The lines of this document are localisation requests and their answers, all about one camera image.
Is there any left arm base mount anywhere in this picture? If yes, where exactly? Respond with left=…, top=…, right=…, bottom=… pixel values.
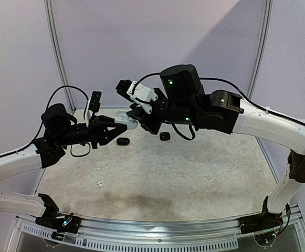
left=35, top=193, right=82, bottom=234

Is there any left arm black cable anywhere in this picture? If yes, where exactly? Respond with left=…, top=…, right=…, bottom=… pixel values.
left=0, top=86, right=90, bottom=162

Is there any white earbud charging case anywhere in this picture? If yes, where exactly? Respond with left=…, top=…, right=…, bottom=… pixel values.
left=114, top=110, right=138, bottom=130

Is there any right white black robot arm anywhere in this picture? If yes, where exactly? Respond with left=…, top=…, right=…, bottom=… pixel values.
left=126, top=65, right=305, bottom=229

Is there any aluminium front rail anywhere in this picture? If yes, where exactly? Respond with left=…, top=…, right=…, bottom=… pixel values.
left=7, top=204, right=305, bottom=251

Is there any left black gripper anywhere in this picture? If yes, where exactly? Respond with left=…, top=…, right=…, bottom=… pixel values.
left=56, top=115, right=127, bottom=149

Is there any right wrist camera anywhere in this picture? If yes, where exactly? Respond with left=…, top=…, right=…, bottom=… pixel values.
left=115, top=80, right=158, bottom=114

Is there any right aluminium frame post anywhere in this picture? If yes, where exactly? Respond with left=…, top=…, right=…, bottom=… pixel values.
left=246, top=0, right=272, bottom=98

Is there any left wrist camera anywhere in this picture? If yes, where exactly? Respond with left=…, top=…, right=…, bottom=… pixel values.
left=83, top=91, right=102, bottom=125

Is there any left aluminium frame post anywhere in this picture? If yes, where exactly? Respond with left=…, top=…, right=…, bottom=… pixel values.
left=43, top=0, right=77, bottom=111

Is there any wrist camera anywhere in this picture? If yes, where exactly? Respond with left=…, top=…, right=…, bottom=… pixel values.
left=83, top=91, right=102, bottom=125
left=115, top=80, right=158, bottom=114

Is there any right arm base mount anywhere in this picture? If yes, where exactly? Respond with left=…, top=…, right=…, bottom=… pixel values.
left=238, top=196, right=290, bottom=235

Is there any black earbud charging case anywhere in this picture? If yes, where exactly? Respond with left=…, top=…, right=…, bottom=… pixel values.
left=116, top=138, right=130, bottom=146

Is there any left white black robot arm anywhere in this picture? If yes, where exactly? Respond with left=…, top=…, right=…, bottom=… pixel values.
left=0, top=103, right=132, bottom=228

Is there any aluminium frame post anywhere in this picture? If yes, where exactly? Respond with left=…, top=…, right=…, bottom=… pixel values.
left=43, top=0, right=77, bottom=111
left=246, top=0, right=272, bottom=98

